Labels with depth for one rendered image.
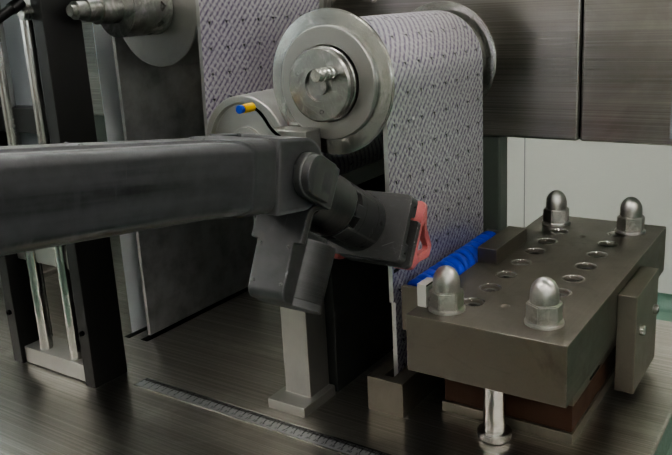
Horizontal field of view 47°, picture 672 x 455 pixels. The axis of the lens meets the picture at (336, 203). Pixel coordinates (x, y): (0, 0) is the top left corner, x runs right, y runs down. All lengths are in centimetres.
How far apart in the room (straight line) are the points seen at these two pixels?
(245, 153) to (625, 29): 59
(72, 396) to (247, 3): 51
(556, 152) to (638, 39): 256
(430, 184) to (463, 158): 9
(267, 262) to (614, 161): 293
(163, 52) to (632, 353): 63
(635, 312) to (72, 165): 60
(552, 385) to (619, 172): 279
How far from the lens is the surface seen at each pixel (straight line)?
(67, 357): 103
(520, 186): 364
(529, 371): 73
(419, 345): 77
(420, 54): 84
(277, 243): 63
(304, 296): 64
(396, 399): 84
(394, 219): 73
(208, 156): 52
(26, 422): 95
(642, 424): 87
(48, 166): 43
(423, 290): 78
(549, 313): 74
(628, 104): 102
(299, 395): 88
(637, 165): 347
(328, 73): 75
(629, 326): 87
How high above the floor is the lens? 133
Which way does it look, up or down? 14 degrees down
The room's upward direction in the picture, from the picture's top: 3 degrees counter-clockwise
